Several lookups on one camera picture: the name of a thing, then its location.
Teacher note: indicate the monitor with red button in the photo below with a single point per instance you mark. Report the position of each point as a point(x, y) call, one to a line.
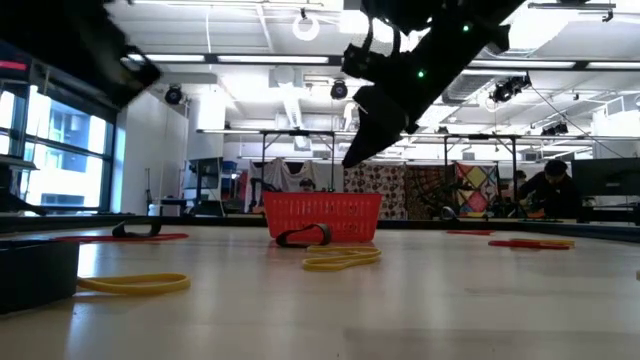
point(10, 65)

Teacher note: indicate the long ceiling light strip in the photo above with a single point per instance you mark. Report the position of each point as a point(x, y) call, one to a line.
point(175, 58)
point(525, 64)
point(277, 59)
point(612, 65)

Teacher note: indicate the black rubber band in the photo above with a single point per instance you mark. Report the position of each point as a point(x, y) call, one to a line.
point(35, 275)
point(120, 232)
point(326, 234)

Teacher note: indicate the person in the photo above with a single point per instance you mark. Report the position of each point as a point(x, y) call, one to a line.
point(520, 177)
point(306, 185)
point(555, 192)

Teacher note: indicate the black monitor cart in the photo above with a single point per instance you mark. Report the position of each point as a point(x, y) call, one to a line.
point(205, 172)

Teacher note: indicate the black computer monitor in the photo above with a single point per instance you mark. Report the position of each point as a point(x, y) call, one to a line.
point(605, 177)

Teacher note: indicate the red rubber band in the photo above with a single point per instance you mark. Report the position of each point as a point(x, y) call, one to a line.
point(470, 232)
point(520, 244)
point(150, 237)

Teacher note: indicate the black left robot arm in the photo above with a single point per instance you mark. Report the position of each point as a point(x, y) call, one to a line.
point(60, 40)

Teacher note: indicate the large window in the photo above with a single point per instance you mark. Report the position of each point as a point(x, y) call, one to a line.
point(65, 145)

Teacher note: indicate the dark orange patterned cloth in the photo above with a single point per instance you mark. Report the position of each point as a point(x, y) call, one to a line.
point(427, 187)

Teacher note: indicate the black ceiling spotlights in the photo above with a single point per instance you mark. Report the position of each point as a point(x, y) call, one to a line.
point(555, 129)
point(510, 89)

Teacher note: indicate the black metal table frame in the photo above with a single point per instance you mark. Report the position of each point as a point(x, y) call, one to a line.
point(200, 222)

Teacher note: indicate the blue storage box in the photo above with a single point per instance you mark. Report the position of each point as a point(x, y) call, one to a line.
point(230, 166)

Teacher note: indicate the dark grey desk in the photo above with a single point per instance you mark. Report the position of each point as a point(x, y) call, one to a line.
point(15, 162)

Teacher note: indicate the red plastic basket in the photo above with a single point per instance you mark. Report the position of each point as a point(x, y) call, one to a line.
point(325, 215)

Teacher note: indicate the brown patterned cloth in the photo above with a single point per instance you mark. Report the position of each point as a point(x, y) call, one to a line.
point(375, 182)

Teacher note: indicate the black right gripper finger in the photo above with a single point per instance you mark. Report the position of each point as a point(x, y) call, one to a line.
point(375, 130)

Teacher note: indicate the black metal rack frame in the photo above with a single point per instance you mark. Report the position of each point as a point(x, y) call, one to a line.
point(297, 133)
point(480, 136)

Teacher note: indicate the white hanging cloth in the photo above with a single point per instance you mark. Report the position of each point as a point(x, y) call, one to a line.
point(277, 175)

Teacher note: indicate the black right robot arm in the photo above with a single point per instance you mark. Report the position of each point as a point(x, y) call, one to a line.
point(490, 7)

